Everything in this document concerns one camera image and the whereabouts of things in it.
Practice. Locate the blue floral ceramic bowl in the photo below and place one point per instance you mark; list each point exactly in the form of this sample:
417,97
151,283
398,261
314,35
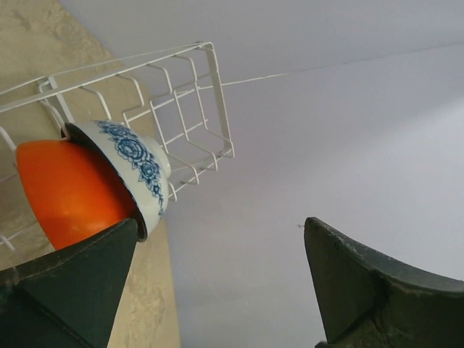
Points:
139,161

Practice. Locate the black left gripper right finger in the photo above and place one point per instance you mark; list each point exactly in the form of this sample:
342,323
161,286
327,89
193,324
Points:
369,299

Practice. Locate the white wire dish rack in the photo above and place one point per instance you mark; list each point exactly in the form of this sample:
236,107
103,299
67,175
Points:
172,95

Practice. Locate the orange plastic bowl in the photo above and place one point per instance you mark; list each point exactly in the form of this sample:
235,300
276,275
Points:
73,191

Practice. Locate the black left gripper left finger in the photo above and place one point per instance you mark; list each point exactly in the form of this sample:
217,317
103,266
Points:
70,297

